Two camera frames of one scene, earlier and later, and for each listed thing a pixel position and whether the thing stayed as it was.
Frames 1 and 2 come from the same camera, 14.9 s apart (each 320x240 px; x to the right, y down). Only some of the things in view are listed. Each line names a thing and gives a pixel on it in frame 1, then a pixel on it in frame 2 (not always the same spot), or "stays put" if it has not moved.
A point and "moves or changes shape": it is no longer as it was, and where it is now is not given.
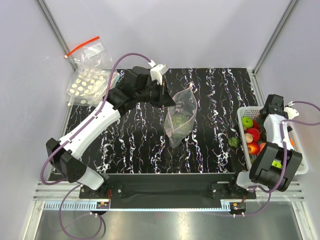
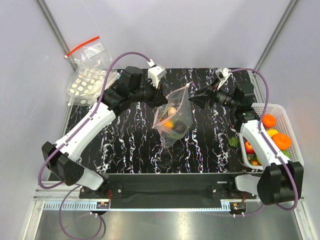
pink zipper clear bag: [180, 117] moves or changes shape
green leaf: [233, 141] stays put
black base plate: [168, 190] stays put
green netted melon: [178, 119] to [173, 135]
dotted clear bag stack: [88, 86] stays put
